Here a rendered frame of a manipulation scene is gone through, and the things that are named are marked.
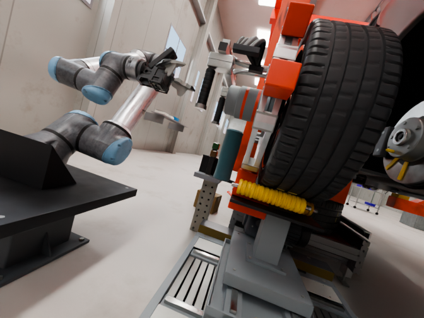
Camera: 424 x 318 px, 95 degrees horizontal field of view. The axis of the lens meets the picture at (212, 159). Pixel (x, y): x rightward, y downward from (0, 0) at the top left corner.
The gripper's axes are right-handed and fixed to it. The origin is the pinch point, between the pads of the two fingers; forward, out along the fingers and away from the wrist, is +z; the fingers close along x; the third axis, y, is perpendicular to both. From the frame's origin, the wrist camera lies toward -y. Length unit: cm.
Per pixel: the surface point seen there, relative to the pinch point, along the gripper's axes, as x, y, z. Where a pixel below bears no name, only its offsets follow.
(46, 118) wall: -179, 10, -291
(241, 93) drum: -11.0, -5.1, 17.3
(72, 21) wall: -143, -139, -293
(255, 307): -18, 67, 46
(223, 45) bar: 5.8, -10.9, 9.0
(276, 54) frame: 10.1, -7.1, 27.2
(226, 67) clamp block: 2.5, -5.3, 11.6
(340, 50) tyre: 14.0, -8.2, 42.8
